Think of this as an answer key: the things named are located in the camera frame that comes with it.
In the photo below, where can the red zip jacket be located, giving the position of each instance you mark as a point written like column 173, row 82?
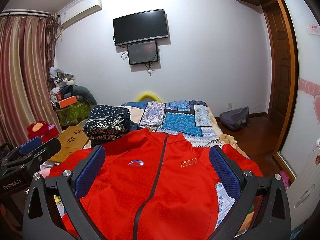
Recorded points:
column 154, row 186

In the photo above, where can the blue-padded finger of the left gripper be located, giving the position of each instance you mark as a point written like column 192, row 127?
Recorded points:
column 30, row 145

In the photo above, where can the grey backpack on floor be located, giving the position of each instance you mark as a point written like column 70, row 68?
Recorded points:
column 235, row 119

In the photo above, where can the striped pink beige curtain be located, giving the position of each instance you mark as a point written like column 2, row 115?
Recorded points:
column 27, row 54

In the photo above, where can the red plush toy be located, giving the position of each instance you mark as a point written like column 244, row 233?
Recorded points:
column 43, row 130

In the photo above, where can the brown wooden door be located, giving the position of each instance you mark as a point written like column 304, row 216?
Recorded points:
column 284, row 56

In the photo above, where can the small black wall monitor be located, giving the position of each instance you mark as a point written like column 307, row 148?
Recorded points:
column 143, row 52

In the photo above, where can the beige fleece blanket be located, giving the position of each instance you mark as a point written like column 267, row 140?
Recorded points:
column 225, row 138

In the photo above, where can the white wall air conditioner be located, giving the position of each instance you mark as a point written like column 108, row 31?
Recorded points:
column 79, row 11

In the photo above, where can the white wall socket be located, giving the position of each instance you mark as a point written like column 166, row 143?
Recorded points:
column 229, row 105

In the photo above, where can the small wooden bed table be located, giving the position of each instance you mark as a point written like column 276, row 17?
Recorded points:
column 71, row 139

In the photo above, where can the clutter pile on cabinet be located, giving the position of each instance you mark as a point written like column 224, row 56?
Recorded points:
column 65, row 85

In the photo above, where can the pink croc shoe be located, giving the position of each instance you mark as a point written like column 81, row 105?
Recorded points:
column 285, row 179

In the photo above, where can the folded navy patterned clothes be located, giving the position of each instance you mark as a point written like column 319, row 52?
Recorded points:
column 108, row 123

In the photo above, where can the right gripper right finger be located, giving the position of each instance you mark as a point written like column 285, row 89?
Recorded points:
column 272, row 218

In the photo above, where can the green patterned cloth cabinet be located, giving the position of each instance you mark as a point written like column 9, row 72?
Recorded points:
column 73, row 114

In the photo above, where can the orange box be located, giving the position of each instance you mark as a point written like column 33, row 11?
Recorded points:
column 66, row 102

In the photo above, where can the blue patchwork bed cover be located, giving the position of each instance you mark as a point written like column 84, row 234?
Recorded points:
column 189, row 117

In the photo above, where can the black wall television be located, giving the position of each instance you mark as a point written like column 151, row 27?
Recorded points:
column 140, row 26

